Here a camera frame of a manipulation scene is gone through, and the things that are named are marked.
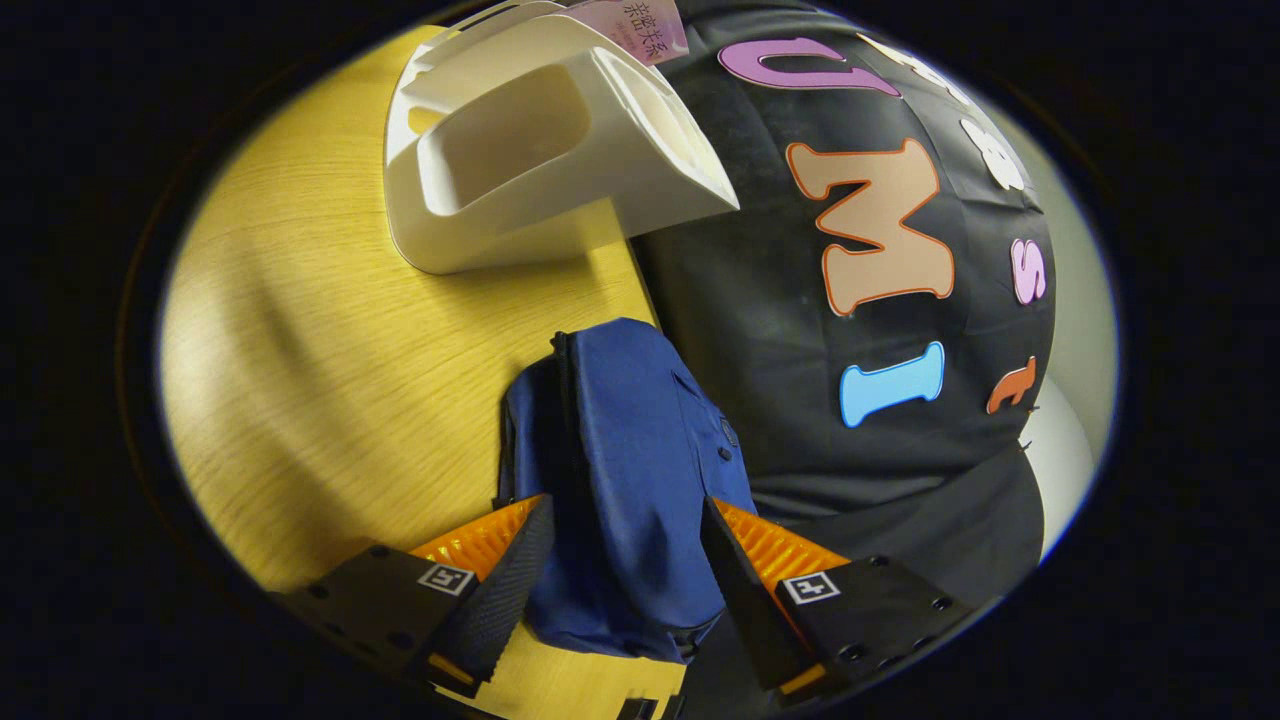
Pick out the black backdrop cloth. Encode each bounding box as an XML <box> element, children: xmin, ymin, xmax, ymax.
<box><xmin>630</xmin><ymin>0</ymin><xmax>1061</xmax><ymax>716</ymax></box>

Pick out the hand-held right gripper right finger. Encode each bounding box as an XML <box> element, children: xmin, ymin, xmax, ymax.
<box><xmin>700</xmin><ymin>497</ymin><xmax>976</xmax><ymax>706</ymax></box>

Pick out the blue schoolbag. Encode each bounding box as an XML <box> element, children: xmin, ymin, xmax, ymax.
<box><xmin>495</xmin><ymin>318</ymin><xmax>758</xmax><ymax>666</ymax></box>

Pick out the pink cover book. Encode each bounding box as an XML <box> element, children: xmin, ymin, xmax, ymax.
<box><xmin>570</xmin><ymin>0</ymin><xmax>691</xmax><ymax>66</ymax></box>

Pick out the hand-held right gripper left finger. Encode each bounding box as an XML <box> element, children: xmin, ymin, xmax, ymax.
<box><xmin>275</xmin><ymin>495</ymin><xmax>556</xmax><ymax>696</ymax></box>

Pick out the white plastic bookshelf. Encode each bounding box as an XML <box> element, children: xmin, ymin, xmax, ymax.
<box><xmin>383</xmin><ymin>2</ymin><xmax>741</xmax><ymax>276</ymax></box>

